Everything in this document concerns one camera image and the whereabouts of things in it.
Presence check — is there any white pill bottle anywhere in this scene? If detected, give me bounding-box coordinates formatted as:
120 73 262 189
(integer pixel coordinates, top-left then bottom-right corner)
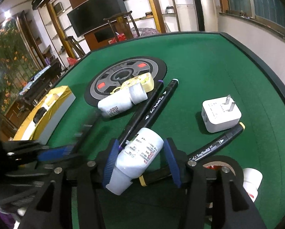
97 83 148 118

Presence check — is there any black flat television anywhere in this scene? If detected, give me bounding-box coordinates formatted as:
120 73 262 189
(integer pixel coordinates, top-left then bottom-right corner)
67 0 127 37

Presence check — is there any round grey table centre panel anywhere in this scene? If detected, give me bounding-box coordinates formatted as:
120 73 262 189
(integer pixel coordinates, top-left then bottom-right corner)
84 56 167 107

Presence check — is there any black tape roll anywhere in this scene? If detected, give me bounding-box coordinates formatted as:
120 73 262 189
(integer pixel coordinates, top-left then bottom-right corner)
199 155 244 184

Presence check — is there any dark wooden chair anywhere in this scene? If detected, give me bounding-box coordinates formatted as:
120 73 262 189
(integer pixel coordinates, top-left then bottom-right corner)
103 10 140 42

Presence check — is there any white power adapter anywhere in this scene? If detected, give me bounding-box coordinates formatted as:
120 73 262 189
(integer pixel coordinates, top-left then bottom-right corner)
201 95 242 133

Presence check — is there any black marker yellow cap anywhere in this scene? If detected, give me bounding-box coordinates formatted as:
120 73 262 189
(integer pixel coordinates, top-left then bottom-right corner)
139 122 245 187

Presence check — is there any black marker pen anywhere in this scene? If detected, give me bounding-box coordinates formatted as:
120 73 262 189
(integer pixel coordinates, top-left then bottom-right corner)
130 79 179 138

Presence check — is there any black side table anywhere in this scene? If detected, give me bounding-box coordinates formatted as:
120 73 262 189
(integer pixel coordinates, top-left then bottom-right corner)
19 61 62 104

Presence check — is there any red plastic bag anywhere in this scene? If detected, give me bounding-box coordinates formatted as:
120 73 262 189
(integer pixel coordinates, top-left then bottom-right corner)
108 33 126 44

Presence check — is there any yellow-rimmed white storage box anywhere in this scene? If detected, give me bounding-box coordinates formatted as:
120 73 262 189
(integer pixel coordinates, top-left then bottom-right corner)
13 86 76 144

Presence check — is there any white bottle printed label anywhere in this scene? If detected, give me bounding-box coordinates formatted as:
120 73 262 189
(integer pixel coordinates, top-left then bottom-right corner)
105 128 164 195

